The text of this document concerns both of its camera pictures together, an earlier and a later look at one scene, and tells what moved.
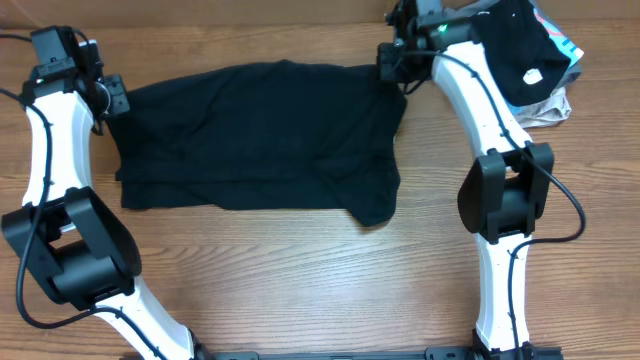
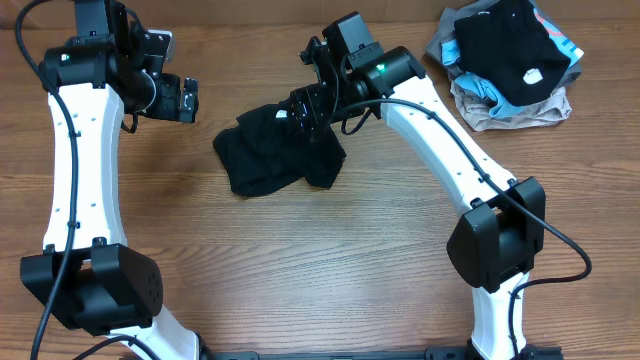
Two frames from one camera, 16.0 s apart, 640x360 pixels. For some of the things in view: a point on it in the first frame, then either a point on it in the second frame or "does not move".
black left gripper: x=115 y=85 -> x=169 y=108
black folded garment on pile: x=526 y=60 does not move
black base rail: x=534 y=352 does not move
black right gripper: x=385 y=58 -> x=311 y=107
